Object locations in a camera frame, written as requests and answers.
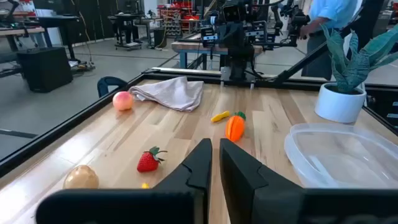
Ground red toy strawberry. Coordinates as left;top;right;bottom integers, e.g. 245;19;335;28
136;146;168;174

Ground clear plastic tupperware container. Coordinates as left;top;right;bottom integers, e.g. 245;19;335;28
284;122;398;190

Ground green snake plant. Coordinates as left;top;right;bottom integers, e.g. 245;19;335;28
321;24;398;95

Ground tan toy potato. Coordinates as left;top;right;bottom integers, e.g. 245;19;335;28
63;164;100;190

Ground yellow toy banana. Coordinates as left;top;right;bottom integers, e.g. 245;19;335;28
210;110;231;123

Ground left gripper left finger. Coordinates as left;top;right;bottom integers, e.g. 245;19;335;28
149;138;213;224

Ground black speaker box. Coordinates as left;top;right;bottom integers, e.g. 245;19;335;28
17;46;74;93

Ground table with blue legs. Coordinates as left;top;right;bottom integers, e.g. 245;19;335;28
170;40;264;71

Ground black equipment cart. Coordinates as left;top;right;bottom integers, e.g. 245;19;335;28
108;12;147;51

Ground wooden workbench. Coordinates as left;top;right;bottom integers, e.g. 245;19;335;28
0;26;47;52

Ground person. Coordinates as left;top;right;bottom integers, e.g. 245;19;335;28
298;0;363;81

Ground red storage shelves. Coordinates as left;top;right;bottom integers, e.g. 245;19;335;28
157;1;200;37

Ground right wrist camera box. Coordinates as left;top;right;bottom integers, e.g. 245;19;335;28
222;2;248;23

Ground black desk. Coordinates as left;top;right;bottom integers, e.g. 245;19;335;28
37;15;81;60

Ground white plant pot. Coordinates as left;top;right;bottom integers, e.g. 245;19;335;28
314;82;368;124

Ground pink toy peach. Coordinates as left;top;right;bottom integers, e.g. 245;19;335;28
112;91;134;112

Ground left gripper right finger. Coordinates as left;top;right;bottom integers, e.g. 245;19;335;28
220;138;308;224

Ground beige folded cloth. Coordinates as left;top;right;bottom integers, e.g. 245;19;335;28
128;76;205;113

